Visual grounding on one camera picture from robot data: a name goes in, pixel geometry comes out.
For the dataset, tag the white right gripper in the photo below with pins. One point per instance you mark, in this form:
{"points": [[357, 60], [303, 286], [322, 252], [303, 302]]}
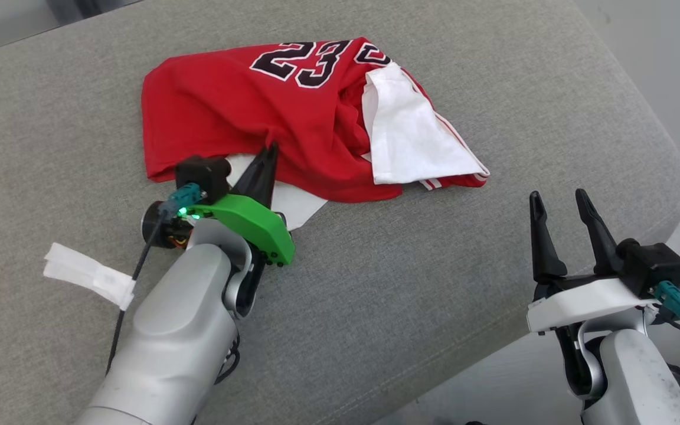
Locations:
{"points": [[582, 304]]}

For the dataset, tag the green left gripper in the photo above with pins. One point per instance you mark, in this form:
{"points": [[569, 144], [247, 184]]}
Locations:
{"points": [[257, 224]]}

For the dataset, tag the red basketball jersey white sleeves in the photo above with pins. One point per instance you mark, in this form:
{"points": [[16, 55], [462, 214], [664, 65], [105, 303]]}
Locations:
{"points": [[228, 106]]}

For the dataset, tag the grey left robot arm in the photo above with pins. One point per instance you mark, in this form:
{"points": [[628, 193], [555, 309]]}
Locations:
{"points": [[175, 330]]}

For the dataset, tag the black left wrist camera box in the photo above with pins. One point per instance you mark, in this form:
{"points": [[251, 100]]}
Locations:
{"points": [[204, 174]]}

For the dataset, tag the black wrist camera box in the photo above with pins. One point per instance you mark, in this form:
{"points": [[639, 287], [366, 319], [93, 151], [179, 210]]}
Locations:
{"points": [[653, 265], [204, 174]]}

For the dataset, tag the teal left camera connector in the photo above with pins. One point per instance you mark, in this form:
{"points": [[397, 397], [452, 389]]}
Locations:
{"points": [[183, 195]]}

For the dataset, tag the teal camera connector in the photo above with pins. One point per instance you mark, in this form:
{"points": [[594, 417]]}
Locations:
{"points": [[183, 195], [676, 298]]}

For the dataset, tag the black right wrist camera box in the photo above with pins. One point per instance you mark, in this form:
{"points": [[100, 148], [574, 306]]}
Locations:
{"points": [[653, 265]]}

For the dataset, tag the teal right camera connector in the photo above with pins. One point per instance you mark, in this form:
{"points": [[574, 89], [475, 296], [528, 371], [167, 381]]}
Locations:
{"points": [[676, 298]]}

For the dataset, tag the grey partition post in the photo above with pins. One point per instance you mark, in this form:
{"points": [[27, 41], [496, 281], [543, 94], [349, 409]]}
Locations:
{"points": [[92, 7]]}

